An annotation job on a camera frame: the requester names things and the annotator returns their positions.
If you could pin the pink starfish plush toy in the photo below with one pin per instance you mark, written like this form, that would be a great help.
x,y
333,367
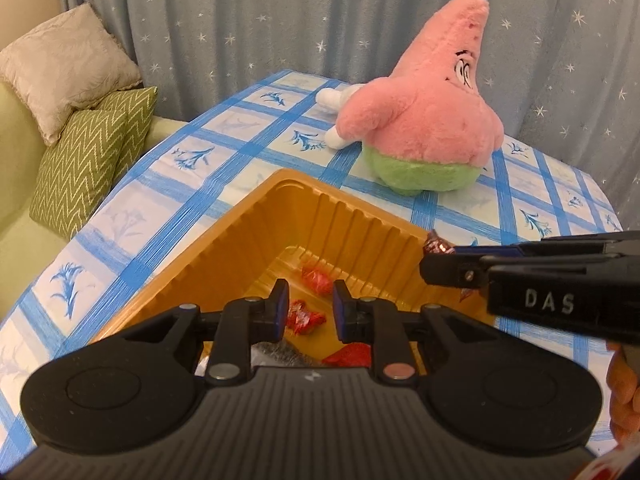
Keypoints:
x,y
425,120

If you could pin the orange plastic tray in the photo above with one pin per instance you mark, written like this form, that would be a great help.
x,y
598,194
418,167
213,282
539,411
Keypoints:
x,y
340,220

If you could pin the beige cushion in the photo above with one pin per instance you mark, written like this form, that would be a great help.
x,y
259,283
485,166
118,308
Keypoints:
x,y
65,65

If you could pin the blue checked tablecloth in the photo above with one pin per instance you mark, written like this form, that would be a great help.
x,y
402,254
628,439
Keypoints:
x,y
200,185

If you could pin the green sofa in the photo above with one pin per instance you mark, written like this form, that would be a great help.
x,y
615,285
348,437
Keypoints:
x,y
15,160

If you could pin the small red candy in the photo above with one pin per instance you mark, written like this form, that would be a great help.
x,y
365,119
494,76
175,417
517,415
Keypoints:
x,y
315,277

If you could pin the person's right hand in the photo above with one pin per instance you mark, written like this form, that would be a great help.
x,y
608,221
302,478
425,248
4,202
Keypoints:
x,y
625,395

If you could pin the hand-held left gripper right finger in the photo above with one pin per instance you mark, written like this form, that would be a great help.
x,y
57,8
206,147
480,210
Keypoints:
x,y
342,310

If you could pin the grey star-print curtain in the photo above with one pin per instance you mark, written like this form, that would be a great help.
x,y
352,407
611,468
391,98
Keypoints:
x,y
250,20

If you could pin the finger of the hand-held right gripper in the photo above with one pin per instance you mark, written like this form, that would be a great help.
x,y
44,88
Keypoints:
x,y
445,270
550,243

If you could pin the green zigzag cushion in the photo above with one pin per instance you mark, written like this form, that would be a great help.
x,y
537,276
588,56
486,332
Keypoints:
x,y
75,170
137,120

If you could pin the dark red candy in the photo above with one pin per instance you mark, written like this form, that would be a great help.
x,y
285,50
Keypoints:
x,y
437,246

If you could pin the white plush toy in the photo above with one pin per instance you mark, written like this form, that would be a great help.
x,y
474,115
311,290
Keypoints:
x,y
330,99

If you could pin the red snack packet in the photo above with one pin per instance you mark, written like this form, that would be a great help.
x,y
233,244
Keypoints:
x,y
302,317
350,355

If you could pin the green silver snack packet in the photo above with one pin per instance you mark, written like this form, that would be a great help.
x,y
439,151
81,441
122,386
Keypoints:
x,y
201,366

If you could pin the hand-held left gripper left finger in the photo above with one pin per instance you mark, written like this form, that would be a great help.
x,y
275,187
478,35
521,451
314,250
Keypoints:
x,y
279,310

